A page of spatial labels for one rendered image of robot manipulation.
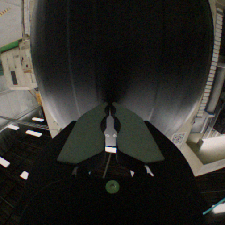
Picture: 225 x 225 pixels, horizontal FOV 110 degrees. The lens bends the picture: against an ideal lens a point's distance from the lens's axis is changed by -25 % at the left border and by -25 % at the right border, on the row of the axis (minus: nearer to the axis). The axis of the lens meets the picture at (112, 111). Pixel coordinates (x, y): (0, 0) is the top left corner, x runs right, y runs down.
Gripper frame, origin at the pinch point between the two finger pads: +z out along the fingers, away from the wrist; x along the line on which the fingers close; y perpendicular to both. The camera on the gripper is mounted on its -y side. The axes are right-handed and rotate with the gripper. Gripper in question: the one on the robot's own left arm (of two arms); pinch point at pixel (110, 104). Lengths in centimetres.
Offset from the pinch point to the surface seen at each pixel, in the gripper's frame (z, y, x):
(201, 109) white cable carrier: 21.9, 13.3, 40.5
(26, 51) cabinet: 390, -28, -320
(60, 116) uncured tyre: 1.9, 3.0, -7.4
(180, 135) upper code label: 19.4, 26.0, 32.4
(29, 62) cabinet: 384, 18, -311
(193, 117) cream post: 20.4, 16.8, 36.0
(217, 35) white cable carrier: 25.1, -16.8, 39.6
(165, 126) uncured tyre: 2.0, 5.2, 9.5
